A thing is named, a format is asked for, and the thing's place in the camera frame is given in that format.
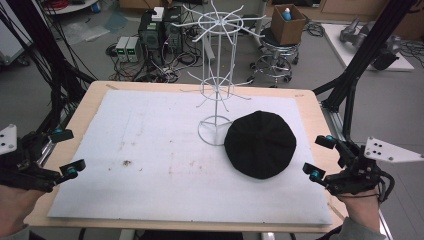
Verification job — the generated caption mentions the black computer tower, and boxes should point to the black computer tower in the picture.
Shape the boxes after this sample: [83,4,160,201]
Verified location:
[137,6,184,66]

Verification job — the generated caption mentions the white round table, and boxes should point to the white round table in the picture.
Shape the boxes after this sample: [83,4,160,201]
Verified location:
[41,0,101,16]

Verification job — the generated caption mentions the brown cardboard box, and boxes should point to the brown cardboard box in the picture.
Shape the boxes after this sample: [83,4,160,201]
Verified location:
[270,3,307,47]

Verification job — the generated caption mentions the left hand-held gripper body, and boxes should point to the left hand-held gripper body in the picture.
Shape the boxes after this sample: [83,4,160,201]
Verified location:
[0,124,62,193]

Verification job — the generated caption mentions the grey sleeve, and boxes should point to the grey sleeve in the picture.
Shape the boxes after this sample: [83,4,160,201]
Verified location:
[324,217,389,240]
[0,224,31,240]

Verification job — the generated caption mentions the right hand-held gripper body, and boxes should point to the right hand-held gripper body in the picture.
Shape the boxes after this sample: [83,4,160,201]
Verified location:
[323,136,424,203]

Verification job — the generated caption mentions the person's left hand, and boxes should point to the person's left hand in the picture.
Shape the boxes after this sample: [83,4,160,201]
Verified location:
[0,184,46,238]

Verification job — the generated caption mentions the black cable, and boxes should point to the black cable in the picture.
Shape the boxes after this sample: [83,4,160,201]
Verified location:
[346,169,396,204]

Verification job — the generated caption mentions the white platform board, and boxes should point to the white platform board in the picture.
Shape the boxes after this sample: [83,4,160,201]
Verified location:
[321,23,416,72]

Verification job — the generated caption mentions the white wire display rack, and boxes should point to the white wire display rack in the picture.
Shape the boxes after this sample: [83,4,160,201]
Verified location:
[171,0,268,147]

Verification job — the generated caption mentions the tangle of floor cables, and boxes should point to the tangle of floor cables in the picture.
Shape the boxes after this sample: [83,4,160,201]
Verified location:
[105,43,201,84]

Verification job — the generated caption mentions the person's right hand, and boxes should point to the person's right hand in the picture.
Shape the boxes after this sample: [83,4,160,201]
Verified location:
[336,189,382,234]

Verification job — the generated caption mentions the wooden table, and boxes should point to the wooden table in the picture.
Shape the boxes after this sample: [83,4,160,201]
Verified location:
[23,80,345,234]

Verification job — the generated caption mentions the chrome swivel stool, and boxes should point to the chrome swivel stool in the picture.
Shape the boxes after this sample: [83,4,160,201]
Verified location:
[246,28,300,88]

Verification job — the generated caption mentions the black beret hat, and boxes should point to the black beret hat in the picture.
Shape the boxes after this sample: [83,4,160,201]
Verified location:
[223,110,298,180]

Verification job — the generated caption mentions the white foam mat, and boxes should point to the white foam mat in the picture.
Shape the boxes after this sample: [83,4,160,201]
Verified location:
[47,89,334,226]

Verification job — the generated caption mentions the black metal stand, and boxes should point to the black metal stand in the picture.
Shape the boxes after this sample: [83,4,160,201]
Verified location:
[312,0,419,141]
[0,0,98,168]

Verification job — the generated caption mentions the grey power supply unit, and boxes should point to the grey power supply unit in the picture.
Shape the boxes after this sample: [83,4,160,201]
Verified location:
[115,36,130,63]
[125,36,142,64]

